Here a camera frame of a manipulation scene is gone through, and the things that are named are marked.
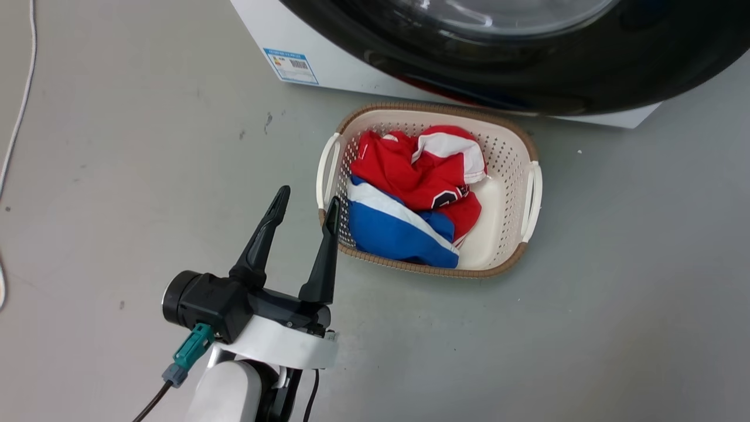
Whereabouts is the teal cable connector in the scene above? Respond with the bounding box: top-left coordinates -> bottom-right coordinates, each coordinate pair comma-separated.
162,323 -> 216,389

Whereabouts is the white cable on floor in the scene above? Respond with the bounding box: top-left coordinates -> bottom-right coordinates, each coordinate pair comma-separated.
0,0 -> 38,312

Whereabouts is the red white garment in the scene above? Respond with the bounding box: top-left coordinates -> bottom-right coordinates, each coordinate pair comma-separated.
349,124 -> 489,248

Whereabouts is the blue white energy label sticker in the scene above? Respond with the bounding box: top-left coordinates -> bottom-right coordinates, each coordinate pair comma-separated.
262,47 -> 320,86

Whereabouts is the blue white garment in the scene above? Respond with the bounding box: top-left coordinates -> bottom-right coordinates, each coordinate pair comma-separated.
346,174 -> 461,270

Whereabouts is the white washing machine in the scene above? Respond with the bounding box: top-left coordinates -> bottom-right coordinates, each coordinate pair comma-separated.
230,0 -> 663,130

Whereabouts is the black round washing machine door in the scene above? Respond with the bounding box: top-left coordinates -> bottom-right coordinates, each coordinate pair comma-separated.
278,0 -> 750,117

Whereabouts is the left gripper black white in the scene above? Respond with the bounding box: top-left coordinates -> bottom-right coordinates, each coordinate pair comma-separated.
218,185 -> 342,370

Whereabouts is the thin black cable with connector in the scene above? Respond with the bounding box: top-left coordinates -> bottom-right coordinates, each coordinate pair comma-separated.
131,380 -> 175,422

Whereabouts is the cream plastic laundry basket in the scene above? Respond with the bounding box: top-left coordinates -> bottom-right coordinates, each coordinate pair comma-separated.
316,101 -> 544,280

